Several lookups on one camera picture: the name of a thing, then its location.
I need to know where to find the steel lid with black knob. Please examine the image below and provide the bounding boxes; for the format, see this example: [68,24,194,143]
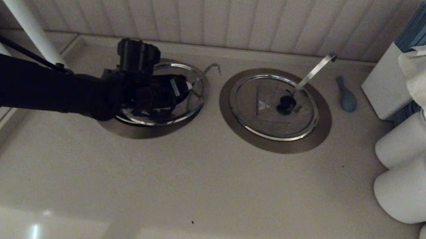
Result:
[226,71,324,145]
[115,57,209,132]

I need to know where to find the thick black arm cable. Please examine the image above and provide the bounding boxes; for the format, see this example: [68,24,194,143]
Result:
[0,21,78,75]

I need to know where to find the blue plastic spoon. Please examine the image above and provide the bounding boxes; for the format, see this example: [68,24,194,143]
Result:
[333,75,360,113]

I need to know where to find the white rectangular holder box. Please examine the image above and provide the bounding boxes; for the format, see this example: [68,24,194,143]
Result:
[358,39,417,123]

